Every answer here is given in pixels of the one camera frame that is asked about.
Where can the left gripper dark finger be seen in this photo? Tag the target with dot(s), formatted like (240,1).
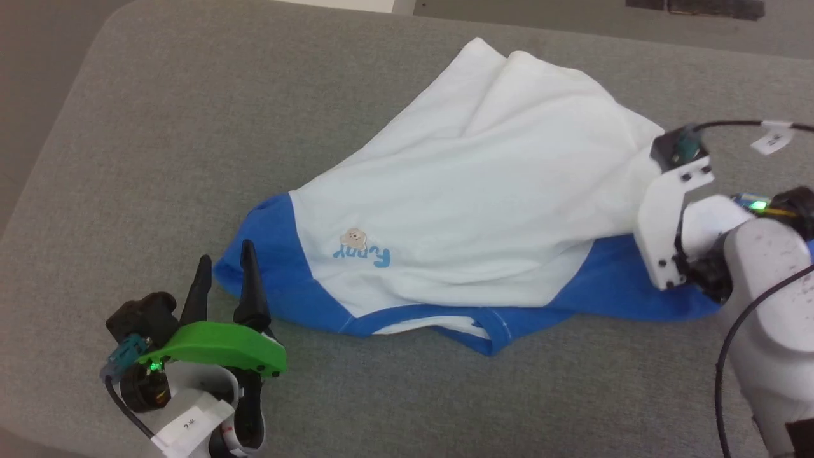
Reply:
(251,286)
(197,292)

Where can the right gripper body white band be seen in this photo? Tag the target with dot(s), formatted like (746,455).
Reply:
(661,222)

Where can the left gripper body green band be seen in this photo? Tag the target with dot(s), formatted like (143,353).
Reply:
(216,346)

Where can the white and blue t-shirt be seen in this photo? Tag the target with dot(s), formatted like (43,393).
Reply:
(477,191)

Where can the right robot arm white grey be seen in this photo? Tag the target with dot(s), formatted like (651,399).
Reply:
(769,305)

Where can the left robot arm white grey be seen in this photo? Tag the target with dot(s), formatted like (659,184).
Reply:
(191,413)

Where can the small black floor tape patch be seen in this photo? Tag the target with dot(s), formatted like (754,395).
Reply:
(645,3)

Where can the large black floor tape patch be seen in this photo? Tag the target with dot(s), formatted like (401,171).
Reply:
(715,7)

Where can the white rectangular box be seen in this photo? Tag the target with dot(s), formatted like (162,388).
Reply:
(343,4)

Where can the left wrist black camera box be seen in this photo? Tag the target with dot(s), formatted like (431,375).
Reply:
(143,318)

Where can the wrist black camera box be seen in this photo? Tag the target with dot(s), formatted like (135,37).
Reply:
(677,149)
(143,318)

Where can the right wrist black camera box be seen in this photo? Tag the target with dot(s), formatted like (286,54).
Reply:
(677,149)

